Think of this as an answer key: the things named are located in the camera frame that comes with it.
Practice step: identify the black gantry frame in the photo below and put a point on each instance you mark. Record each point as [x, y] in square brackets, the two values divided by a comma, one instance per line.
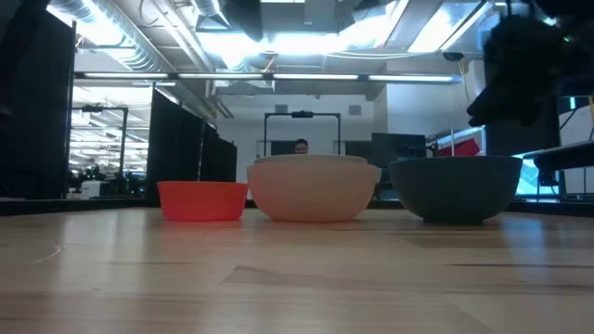
[302, 114]

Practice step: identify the person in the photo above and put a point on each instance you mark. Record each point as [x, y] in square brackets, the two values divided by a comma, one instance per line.
[301, 146]

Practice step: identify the white box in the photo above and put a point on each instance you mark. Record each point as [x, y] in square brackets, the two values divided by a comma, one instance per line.
[91, 189]

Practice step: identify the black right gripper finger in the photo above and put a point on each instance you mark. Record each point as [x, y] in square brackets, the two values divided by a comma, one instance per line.
[503, 111]

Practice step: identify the black partition wall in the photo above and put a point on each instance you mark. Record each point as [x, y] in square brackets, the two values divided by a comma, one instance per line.
[185, 153]

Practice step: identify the black curtain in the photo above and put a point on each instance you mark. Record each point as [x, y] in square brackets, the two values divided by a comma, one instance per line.
[34, 106]

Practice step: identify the black monitor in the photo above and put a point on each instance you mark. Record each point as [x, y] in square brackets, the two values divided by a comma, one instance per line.
[396, 149]

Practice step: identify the ceiling dome camera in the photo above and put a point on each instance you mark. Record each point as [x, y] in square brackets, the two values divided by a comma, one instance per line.
[453, 56]

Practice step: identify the red panel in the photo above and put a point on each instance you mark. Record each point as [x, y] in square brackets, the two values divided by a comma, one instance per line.
[461, 148]

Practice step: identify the pale pink plastic bowl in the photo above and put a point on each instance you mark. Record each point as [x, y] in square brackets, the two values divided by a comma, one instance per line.
[311, 195]

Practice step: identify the dark grey bowl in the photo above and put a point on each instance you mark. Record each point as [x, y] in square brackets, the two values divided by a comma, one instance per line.
[457, 188]

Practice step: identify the black desk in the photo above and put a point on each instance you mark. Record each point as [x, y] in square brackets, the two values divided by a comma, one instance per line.
[564, 157]

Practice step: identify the red plastic bowl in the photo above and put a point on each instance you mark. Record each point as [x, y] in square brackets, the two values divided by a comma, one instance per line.
[202, 201]

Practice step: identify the black camera stand frame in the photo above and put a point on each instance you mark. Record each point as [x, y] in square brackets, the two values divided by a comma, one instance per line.
[123, 139]

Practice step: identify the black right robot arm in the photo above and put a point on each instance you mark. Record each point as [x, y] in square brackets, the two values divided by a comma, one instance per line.
[568, 14]

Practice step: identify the long ceiling light bar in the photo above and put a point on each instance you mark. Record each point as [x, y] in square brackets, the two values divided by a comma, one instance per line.
[267, 76]

